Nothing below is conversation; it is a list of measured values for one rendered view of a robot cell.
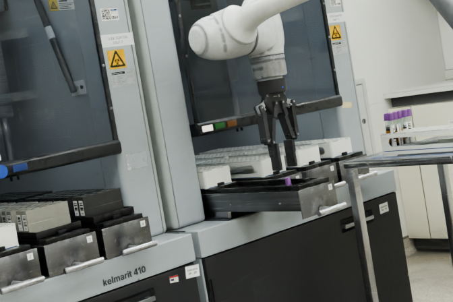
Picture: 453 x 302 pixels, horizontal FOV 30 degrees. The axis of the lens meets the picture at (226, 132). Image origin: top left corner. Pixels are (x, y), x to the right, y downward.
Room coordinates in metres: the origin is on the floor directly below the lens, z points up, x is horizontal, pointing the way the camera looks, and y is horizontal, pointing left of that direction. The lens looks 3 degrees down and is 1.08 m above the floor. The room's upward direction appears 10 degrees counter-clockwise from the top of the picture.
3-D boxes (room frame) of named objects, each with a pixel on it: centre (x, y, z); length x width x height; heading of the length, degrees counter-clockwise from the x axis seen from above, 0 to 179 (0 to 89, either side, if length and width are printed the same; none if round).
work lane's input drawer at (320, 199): (2.29, 0.02, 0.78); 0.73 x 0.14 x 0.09; 43
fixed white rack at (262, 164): (2.47, -0.02, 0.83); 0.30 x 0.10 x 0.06; 43
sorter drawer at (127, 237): (2.20, 0.48, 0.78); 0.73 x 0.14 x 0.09; 43
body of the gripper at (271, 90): (2.18, -0.13, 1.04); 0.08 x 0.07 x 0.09; 133
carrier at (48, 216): (1.92, 0.44, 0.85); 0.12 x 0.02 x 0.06; 133
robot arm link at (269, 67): (2.18, -0.13, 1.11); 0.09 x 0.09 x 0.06
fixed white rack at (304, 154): (2.58, -0.13, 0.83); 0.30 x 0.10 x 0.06; 43
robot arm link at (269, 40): (2.17, -0.13, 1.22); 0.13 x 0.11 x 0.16; 134
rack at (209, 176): (2.42, 0.14, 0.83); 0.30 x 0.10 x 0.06; 43
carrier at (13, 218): (1.97, 0.48, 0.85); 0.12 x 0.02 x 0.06; 132
